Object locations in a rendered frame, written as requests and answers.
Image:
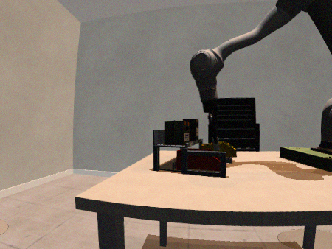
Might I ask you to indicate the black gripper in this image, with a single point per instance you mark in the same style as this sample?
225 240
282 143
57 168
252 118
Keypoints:
212 106

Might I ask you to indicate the yellow bin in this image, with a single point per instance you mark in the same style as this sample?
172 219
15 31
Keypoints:
224 147

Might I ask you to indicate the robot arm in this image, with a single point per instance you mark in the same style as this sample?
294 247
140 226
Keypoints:
206 64

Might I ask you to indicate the red bin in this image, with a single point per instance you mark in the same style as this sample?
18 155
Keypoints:
199 162

